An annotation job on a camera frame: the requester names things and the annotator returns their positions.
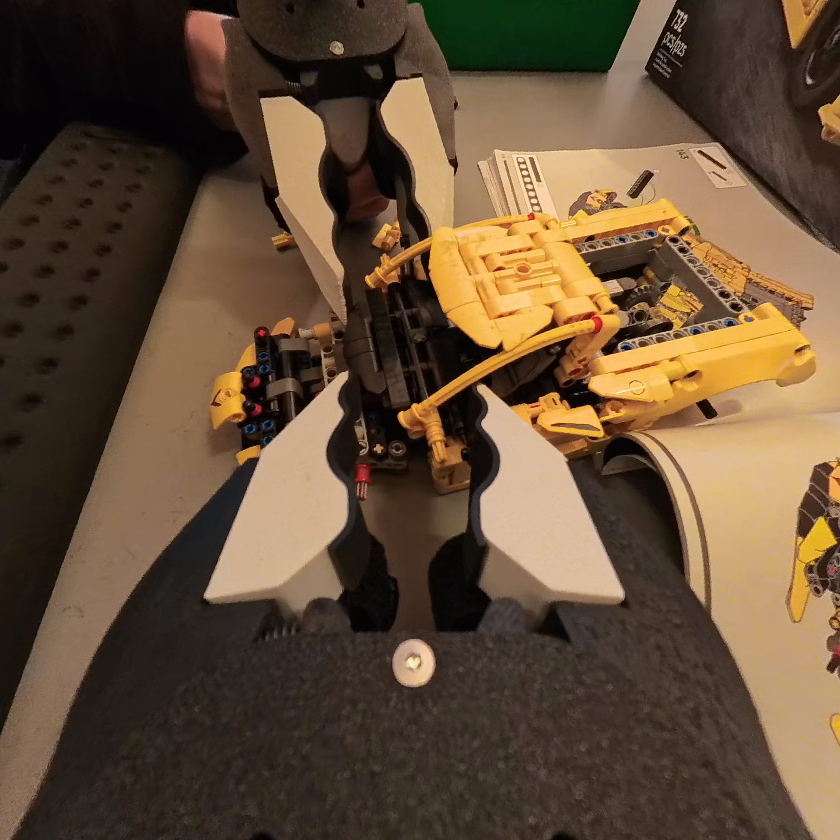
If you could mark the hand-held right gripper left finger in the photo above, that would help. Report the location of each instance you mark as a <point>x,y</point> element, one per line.
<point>282,525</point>

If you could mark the grey desk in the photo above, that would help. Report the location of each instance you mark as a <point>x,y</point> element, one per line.
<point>197,275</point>

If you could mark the open instruction booklet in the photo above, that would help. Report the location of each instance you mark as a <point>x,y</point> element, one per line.
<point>754,499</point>

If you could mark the green plastic bin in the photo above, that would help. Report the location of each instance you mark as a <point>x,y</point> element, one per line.
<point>525,33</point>

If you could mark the short yellow brick beam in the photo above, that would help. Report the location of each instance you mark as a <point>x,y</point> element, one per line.
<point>284,239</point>

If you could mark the toy car set cardboard box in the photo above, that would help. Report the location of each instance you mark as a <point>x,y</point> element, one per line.
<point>754,98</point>

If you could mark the yellow toy brick car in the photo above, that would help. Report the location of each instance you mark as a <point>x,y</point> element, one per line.
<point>525,275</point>

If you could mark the person's left hand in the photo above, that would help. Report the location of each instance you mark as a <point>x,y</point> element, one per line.
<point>210,59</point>

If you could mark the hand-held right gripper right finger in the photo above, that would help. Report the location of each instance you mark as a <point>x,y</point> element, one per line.
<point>551,525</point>

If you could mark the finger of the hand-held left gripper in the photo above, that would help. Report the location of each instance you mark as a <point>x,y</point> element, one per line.
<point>295,170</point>
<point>426,151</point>

